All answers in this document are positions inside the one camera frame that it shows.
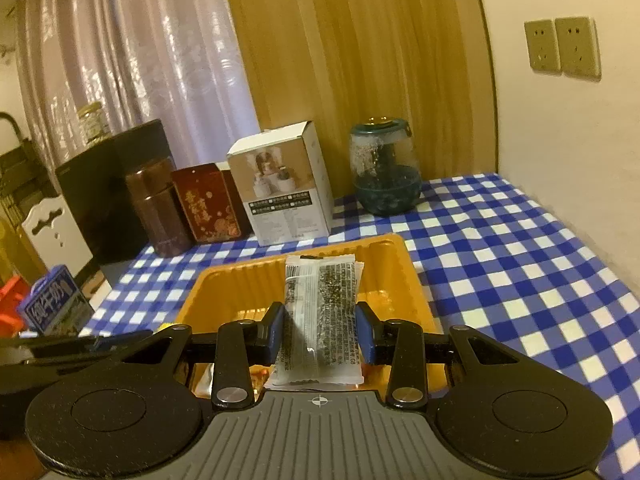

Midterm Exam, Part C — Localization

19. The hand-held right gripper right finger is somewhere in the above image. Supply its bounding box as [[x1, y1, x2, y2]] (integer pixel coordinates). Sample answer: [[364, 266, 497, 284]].
[[354, 302, 521, 411]]

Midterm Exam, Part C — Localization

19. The white product box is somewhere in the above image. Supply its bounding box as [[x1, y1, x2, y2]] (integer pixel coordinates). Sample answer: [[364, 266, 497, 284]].
[[226, 121, 335, 247]]

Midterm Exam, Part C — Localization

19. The small clear glass jar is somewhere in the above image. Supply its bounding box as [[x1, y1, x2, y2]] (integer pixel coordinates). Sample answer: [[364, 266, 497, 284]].
[[77, 101, 111, 143]]

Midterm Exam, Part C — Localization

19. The blue milk carton box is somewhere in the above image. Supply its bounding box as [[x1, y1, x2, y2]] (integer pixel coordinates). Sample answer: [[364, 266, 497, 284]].
[[17, 265, 96, 336]]

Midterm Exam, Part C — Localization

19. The orange plastic tray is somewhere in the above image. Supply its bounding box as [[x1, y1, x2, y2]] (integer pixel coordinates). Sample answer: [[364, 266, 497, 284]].
[[172, 233, 447, 401]]

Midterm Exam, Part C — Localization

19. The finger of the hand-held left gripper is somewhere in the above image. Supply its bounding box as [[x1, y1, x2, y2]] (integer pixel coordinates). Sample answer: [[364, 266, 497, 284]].
[[0, 330, 154, 358], [0, 351, 121, 395]]

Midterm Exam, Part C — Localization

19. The black appliance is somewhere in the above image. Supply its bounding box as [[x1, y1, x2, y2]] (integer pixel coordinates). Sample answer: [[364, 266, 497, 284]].
[[54, 119, 176, 266]]

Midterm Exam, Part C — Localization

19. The beige wall socket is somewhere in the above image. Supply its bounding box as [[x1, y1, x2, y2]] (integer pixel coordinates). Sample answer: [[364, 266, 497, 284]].
[[554, 16, 602, 81], [524, 19, 561, 73]]

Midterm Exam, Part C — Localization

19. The sheer pink curtain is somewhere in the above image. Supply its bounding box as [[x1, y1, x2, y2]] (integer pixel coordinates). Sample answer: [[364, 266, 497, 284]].
[[12, 0, 261, 181]]

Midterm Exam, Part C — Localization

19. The teal glass jar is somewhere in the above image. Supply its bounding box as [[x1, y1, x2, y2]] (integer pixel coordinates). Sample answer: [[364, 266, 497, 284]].
[[349, 116, 422, 217]]

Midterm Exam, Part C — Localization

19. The brown cylindrical canister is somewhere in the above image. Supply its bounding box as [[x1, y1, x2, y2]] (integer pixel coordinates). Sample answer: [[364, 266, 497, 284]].
[[124, 156, 195, 258]]

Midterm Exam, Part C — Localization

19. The dark red printed box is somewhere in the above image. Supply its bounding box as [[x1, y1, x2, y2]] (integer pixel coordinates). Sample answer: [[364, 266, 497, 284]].
[[171, 162, 253, 245]]

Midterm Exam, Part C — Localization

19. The dark shelf rack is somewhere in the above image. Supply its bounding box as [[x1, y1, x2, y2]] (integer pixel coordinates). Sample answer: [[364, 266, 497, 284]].
[[0, 112, 58, 281]]

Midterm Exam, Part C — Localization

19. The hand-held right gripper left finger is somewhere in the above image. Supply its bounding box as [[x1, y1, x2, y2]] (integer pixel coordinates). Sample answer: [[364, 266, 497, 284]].
[[117, 302, 287, 411]]

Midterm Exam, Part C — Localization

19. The clear packet with dark bar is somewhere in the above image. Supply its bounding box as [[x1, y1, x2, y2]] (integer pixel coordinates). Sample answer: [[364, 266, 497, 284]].
[[264, 254, 365, 390]]

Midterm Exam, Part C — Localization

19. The blue checkered tablecloth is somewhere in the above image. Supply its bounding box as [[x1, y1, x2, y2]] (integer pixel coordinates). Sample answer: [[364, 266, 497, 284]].
[[80, 172, 640, 480]]

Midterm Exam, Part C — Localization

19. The wooden wall panel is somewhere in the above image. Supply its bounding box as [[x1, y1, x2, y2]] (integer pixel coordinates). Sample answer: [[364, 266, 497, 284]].
[[220, 0, 498, 198]]

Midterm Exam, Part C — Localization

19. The white wooden chair back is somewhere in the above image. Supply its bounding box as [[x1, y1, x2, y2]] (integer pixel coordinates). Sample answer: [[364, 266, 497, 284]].
[[22, 195, 96, 281]]

